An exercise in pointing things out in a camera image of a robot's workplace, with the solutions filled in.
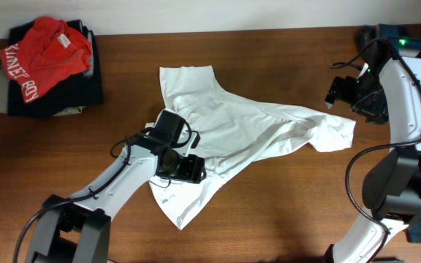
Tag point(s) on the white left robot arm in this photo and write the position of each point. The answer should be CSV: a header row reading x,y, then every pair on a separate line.
x,y
77,228

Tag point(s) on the black folded garment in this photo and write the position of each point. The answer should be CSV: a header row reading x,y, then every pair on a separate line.
x,y
74,93

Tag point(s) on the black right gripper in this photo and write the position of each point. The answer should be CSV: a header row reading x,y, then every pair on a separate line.
x,y
340,89

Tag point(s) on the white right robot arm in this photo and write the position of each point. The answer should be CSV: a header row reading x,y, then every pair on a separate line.
x,y
367,237

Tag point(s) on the white t-shirt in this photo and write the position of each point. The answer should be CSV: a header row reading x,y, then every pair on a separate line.
x,y
235,132

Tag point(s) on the grey folded garment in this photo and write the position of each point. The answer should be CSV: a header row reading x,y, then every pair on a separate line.
x,y
4,89

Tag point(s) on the red printed t-shirt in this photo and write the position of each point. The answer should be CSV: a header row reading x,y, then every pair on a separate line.
x,y
50,52

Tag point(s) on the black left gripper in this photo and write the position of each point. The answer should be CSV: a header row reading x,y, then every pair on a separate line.
x,y
194,171

